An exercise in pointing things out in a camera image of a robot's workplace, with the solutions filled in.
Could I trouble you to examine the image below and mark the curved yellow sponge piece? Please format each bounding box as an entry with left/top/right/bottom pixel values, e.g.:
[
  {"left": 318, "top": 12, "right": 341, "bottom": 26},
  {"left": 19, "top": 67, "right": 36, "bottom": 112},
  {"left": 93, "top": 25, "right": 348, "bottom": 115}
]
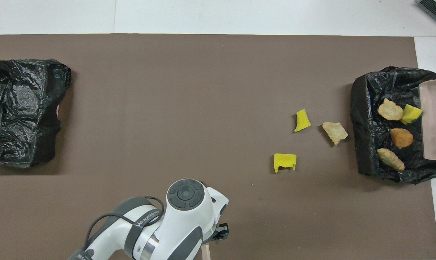
[{"left": 293, "top": 109, "right": 311, "bottom": 133}]

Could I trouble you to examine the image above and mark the black bag lined bin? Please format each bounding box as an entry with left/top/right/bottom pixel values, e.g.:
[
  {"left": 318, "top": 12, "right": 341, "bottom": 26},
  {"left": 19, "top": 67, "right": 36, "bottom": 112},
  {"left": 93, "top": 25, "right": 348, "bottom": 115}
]
[
  {"left": 350, "top": 66, "right": 436, "bottom": 185},
  {"left": 0, "top": 59, "right": 72, "bottom": 169}
]

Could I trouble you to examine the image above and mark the pale fried dumpling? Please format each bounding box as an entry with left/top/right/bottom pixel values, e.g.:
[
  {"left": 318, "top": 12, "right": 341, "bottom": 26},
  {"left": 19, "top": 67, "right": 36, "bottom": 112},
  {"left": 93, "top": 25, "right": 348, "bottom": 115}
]
[{"left": 322, "top": 122, "right": 349, "bottom": 146}]

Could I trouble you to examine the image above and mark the striped shell shaped bread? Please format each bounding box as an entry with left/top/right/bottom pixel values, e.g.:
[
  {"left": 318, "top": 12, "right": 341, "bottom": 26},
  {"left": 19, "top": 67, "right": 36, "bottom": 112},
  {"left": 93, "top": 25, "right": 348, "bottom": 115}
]
[{"left": 378, "top": 98, "right": 404, "bottom": 121}]

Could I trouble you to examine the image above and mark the notched yellow sponge piece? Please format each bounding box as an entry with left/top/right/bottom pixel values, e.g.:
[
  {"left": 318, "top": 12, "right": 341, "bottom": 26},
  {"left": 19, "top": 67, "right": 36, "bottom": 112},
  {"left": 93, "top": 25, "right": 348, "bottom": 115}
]
[{"left": 274, "top": 153, "right": 297, "bottom": 174}]

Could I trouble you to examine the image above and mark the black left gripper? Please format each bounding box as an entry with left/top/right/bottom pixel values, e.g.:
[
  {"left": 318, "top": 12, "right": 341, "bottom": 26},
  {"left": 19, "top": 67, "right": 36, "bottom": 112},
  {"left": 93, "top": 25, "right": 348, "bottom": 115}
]
[{"left": 210, "top": 223, "right": 229, "bottom": 244}]

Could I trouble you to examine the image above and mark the brown table mat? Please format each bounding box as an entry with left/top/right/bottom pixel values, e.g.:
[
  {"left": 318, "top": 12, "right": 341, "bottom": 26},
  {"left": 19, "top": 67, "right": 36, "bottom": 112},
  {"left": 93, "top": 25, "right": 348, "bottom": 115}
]
[{"left": 0, "top": 34, "right": 436, "bottom": 260}]

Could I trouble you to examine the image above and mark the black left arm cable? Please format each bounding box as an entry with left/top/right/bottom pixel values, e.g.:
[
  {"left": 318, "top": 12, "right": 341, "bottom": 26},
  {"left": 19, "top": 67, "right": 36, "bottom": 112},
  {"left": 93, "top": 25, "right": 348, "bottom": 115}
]
[{"left": 84, "top": 196, "right": 165, "bottom": 253}]

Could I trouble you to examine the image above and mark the brown croquette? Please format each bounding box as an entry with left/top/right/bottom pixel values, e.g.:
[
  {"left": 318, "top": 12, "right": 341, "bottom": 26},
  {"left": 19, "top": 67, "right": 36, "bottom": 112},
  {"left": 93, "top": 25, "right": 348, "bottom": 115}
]
[{"left": 390, "top": 128, "right": 414, "bottom": 148}]

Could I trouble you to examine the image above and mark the yellow sponge chunk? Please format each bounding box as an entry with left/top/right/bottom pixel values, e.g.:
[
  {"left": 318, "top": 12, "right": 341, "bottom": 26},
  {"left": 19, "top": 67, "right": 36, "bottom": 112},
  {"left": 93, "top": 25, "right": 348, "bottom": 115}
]
[{"left": 400, "top": 104, "right": 423, "bottom": 125}]

